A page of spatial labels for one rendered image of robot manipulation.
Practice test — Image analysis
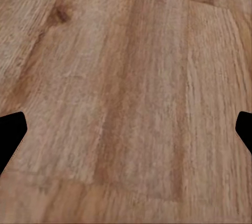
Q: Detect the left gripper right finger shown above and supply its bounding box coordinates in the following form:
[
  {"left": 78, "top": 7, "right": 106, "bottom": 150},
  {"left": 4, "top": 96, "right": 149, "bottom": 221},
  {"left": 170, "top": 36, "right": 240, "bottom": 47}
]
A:
[{"left": 235, "top": 111, "right": 252, "bottom": 154}]

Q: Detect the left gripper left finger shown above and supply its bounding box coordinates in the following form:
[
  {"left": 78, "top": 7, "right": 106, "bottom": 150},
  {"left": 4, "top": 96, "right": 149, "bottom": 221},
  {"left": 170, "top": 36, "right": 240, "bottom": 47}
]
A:
[{"left": 0, "top": 111, "right": 27, "bottom": 174}]

